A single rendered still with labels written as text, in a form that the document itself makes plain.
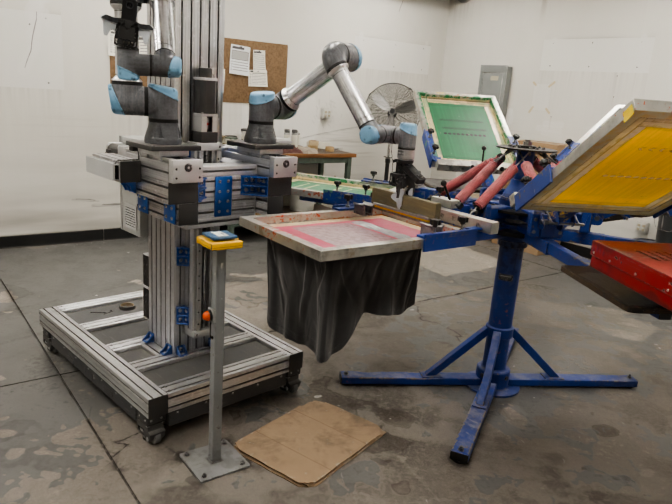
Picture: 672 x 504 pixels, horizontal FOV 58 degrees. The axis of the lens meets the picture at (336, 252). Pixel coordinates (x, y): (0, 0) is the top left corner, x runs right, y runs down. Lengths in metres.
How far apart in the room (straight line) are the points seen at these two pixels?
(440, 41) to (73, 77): 4.44
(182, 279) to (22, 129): 3.13
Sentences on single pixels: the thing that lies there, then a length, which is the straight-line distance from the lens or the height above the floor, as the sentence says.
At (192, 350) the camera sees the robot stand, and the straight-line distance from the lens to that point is 3.13.
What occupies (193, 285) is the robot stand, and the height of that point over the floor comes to 0.59.
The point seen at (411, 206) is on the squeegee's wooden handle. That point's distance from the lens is 2.62.
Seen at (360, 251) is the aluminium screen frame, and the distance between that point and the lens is 2.17.
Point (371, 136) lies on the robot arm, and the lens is 2.52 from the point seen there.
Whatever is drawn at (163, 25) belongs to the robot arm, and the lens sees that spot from 2.45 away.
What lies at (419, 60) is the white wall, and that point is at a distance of 7.92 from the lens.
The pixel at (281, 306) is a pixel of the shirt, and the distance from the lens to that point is 2.53.
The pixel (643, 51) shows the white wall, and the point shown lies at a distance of 6.71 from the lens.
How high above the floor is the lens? 1.52
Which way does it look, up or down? 15 degrees down
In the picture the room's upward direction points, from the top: 4 degrees clockwise
